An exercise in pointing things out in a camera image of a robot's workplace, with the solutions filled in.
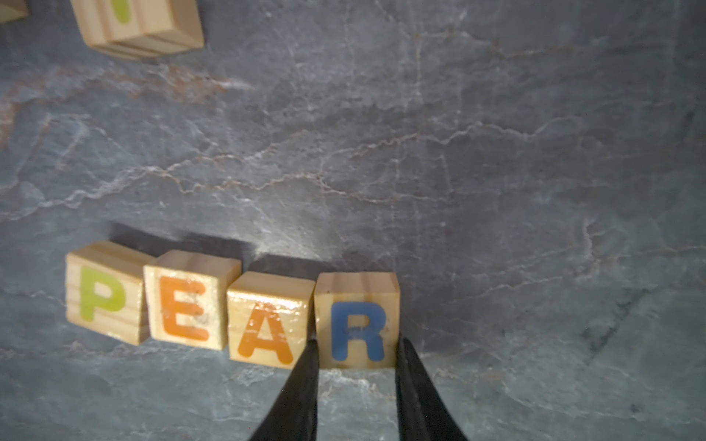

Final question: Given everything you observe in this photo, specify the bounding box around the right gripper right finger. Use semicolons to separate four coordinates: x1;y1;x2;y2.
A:
395;336;468;441

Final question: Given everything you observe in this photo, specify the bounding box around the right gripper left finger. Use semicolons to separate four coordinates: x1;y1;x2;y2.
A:
249;340;319;441

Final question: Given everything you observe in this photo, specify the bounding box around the wooden block letter A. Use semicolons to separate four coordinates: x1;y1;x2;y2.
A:
227;271;315;369

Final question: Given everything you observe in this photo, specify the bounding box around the wooden block letter R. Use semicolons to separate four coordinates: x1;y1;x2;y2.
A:
314;272;401;369

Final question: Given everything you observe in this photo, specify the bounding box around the wooden block letter E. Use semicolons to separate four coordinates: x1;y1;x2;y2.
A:
143;250;242;351

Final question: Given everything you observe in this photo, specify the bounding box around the wooden block letter P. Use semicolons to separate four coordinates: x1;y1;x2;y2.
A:
65;241;156;345

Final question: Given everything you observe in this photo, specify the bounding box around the wooden block letter O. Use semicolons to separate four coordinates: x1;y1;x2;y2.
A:
0;0;29;24

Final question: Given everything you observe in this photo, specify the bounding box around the wooden block yellow plus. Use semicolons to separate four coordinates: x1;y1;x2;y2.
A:
71;0;204;60

